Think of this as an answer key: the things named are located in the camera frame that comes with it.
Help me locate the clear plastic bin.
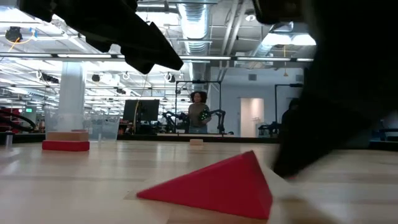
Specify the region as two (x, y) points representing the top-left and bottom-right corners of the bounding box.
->
(44, 107), (121, 143)

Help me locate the black curved hose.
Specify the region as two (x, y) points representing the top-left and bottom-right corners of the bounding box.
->
(0, 108), (36, 133)

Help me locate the black ceiling cable reel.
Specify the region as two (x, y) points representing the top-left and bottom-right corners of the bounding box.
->
(4, 26), (24, 43)

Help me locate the silver ventilation duct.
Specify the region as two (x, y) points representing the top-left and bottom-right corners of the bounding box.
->
(177, 2), (214, 94)

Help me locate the red pyramid block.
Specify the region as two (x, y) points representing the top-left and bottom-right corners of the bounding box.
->
(136, 150), (274, 220)

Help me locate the standing person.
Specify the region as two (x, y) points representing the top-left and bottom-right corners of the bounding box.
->
(187, 90), (213, 135)

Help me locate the large black monitor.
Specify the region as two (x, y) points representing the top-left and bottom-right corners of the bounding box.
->
(122, 99), (160, 123)

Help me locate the black table edge frame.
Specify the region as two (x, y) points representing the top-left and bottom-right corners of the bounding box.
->
(0, 132), (398, 152)

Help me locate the long ceiling light strip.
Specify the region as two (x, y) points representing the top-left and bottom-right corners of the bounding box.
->
(0, 52), (315, 63)

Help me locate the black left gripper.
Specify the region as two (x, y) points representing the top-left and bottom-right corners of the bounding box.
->
(18, 0), (184, 75)

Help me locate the black rig frame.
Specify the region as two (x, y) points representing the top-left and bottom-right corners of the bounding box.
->
(174, 80), (223, 134)
(274, 83), (304, 131)

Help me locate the white building column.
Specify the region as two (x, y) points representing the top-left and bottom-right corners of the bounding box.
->
(57, 61), (86, 133)

